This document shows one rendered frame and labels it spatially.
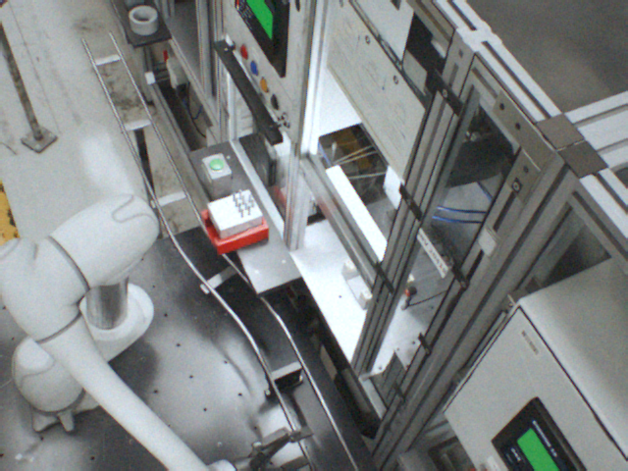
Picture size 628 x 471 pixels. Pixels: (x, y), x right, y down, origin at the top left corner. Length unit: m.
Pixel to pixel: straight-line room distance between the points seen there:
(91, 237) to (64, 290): 0.11
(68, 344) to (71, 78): 2.54
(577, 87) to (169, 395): 1.48
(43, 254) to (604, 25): 1.00
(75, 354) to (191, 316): 0.82
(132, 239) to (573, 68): 0.84
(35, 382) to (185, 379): 0.43
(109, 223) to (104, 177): 1.99
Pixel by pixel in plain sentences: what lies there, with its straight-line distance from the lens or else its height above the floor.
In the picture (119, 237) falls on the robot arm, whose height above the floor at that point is 1.49.
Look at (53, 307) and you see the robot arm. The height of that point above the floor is 1.45.
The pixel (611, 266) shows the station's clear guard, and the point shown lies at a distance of 0.91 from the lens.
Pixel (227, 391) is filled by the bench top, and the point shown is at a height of 0.68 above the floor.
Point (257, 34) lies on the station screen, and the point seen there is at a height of 1.58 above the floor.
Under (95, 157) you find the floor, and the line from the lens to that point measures 3.46.
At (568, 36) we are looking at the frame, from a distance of 1.06.
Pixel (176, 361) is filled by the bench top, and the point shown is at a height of 0.68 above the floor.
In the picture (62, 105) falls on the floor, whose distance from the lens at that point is 3.71.
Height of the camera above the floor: 2.64
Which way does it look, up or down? 57 degrees down
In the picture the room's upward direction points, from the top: 9 degrees clockwise
